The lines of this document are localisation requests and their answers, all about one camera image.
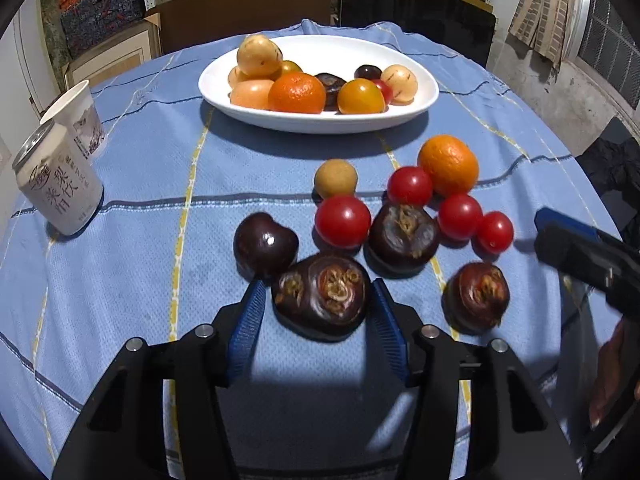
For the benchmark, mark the white oval plate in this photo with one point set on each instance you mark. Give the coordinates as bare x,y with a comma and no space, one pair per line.
333,60

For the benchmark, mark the white paper cup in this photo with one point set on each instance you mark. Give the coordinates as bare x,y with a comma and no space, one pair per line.
76,110

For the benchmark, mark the yellow-orange tomato on plate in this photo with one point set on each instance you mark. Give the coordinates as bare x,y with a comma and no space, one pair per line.
287,67

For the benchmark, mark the blue checked tablecloth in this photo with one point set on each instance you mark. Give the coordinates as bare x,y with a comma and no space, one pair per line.
157,260

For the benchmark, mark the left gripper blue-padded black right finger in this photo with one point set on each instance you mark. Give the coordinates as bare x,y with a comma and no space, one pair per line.
513,431

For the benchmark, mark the large orange mandarin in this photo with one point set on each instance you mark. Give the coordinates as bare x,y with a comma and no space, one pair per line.
297,93

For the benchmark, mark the pale speckled fruit on plate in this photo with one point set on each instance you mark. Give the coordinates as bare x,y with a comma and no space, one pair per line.
402,83

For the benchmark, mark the red cherry tomato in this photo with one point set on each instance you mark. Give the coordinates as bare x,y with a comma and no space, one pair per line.
343,221
495,233
459,217
410,185

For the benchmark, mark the dark purple plum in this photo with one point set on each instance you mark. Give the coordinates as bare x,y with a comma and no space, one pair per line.
263,248

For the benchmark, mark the small dark cherry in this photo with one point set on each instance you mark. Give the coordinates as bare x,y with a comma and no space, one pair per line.
368,71

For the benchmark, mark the red tomato on plate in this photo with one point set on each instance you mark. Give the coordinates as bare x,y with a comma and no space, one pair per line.
385,90

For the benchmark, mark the tan longan fruit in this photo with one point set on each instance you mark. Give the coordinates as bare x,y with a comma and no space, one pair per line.
335,177

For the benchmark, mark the framed wooden picture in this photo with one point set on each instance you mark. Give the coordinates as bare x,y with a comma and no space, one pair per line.
131,47

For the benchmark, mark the beige patterned curtain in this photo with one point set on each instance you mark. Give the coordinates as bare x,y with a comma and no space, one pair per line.
541,25

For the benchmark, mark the small orange mandarin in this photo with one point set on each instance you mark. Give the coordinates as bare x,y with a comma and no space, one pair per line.
451,165

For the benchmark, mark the dark wooden board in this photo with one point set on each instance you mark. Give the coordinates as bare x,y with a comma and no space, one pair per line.
185,23

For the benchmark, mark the white beverage can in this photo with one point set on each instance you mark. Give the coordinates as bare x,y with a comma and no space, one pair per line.
57,179

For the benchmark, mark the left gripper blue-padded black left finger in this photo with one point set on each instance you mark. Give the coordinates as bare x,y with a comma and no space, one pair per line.
119,434

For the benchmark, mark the black panel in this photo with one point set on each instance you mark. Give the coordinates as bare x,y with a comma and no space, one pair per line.
458,24

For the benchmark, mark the large dark water chestnut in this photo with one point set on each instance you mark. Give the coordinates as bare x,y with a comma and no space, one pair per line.
324,297

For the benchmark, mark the orange-yellow tomato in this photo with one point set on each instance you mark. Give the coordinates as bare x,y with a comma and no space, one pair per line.
360,97

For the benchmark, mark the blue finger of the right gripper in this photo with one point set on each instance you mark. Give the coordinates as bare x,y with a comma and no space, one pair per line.
549,217

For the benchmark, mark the peach coloured fruit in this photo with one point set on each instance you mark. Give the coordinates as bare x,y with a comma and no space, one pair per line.
252,94

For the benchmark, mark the pale yellow potato fruit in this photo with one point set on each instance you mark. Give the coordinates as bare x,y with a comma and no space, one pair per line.
259,56

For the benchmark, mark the person's hand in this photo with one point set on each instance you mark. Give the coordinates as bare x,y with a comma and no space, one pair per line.
617,360

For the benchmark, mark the brown water chestnut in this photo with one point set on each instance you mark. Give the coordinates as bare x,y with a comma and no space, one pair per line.
476,298

